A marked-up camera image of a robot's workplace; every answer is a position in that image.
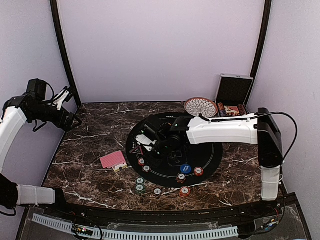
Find red triangular all-in marker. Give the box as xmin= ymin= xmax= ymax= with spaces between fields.
xmin=129 ymin=145 xmax=144 ymax=156

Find orange black poker chip stack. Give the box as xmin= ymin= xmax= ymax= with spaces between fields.
xmin=153 ymin=188 xmax=162 ymax=196

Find green poker chip stack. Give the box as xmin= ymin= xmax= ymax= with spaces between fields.
xmin=135 ymin=184 xmax=146 ymax=195

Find red poker chip stack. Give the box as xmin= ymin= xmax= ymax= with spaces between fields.
xmin=179 ymin=186 xmax=191 ymax=197

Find red-backed playing card deck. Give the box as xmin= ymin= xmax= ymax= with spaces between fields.
xmin=100 ymin=151 xmax=126 ymax=169

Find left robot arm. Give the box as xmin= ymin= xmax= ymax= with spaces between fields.
xmin=0 ymin=78 xmax=82 ymax=218

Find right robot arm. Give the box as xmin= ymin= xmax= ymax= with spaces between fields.
xmin=126 ymin=107 xmax=287 ymax=217

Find blue small blind button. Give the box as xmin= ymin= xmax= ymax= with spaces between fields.
xmin=180 ymin=164 xmax=192 ymax=175

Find round black poker mat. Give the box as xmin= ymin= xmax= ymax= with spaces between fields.
xmin=126 ymin=112 xmax=223 ymax=188

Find patterned ceramic plate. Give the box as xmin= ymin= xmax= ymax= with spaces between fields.
xmin=184 ymin=97 xmax=218 ymax=118

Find yellow playing card box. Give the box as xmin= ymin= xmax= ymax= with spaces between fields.
xmin=112 ymin=163 xmax=128 ymax=173

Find aluminium poker chip case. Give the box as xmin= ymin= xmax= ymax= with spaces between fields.
xmin=215 ymin=73 xmax=254 ymax=117

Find white slotted cable duct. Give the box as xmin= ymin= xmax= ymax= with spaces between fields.
xmin=31 ymin=213 xmax=239 ymax=240

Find left black frame post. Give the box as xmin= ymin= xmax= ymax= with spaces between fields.
xmin=49 ymin=0 xmax=82 ymax=108

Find black frame post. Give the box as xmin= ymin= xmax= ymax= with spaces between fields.
xmin=49 ymin=0 xmax=82 ymax=108
xmin=250 ymin=0 xmax=272 ymax=79

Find right black frame post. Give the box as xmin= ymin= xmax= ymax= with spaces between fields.
xmin=250 ymin=0 xmax=272 ymax=79

